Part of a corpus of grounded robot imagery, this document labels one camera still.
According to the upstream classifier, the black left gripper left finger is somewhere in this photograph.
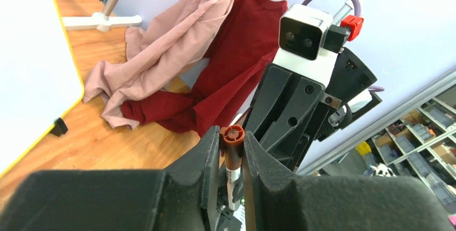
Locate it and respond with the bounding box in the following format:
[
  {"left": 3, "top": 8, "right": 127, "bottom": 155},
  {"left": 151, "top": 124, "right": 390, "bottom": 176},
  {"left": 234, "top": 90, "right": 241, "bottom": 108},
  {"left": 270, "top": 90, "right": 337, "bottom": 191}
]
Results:
[{"left": 1, "top": 126, "right": 220, "bottom": 230}]

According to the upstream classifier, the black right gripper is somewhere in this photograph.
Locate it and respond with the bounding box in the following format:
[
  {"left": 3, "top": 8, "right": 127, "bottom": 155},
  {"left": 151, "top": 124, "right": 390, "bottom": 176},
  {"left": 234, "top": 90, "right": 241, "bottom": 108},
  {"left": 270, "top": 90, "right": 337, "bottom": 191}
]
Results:
[{"left": 244, "top": 48, "right": 382, "bottom": 167}]

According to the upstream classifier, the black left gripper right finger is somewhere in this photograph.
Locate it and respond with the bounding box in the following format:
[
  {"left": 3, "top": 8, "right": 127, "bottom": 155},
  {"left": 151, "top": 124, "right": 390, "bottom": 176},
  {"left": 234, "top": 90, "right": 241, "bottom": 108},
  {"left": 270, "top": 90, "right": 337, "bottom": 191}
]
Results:
[{"left": 243, "top": 132, "right": 453, "bottom": 230}]

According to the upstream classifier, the brown whiteboard marker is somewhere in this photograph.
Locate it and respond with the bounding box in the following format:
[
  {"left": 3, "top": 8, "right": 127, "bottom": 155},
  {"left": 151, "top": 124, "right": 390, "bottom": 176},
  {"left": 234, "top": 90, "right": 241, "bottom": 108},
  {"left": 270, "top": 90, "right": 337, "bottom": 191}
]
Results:
[{"left": 219, "top": 125, "right": 245, "bottom": 211}]

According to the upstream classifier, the yellow framed whiteboard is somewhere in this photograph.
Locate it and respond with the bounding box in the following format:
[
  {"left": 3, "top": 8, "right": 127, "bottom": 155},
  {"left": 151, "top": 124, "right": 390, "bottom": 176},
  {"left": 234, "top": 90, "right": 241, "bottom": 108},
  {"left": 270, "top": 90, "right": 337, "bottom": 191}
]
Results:
[{"left": 1, "top": 0, "right": 84, "bottom": 174}]

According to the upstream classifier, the red garment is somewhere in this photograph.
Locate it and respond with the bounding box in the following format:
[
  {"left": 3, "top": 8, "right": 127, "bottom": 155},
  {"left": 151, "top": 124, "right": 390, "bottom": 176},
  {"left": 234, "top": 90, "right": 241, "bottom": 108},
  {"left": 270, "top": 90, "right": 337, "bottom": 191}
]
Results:
[{"left": 120, "top": 0, "right": 288, "bottom": 135}]

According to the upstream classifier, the pink garment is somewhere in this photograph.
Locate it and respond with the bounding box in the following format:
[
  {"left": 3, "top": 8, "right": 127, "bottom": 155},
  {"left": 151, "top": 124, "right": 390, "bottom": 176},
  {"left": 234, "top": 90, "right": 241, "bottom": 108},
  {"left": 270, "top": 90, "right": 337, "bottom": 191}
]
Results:
[{"left": 82, "top": 0, "right": 234, "bottom": 128}]

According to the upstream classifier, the metal clothes rack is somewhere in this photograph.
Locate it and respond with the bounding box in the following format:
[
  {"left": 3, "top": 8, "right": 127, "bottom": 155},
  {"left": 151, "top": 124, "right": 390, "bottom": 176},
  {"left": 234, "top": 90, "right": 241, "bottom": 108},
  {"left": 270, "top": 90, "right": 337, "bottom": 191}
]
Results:
[{"left": 62, "top": 0, "right": 375, "bottom": 33}]

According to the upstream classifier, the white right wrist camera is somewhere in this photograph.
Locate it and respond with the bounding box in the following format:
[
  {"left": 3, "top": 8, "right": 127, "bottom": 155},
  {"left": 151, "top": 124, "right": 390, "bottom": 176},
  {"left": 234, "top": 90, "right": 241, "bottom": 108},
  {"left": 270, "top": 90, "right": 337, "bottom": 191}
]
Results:
[{"left": 272, "top": 4, "right": 337, "bottom": 86}]

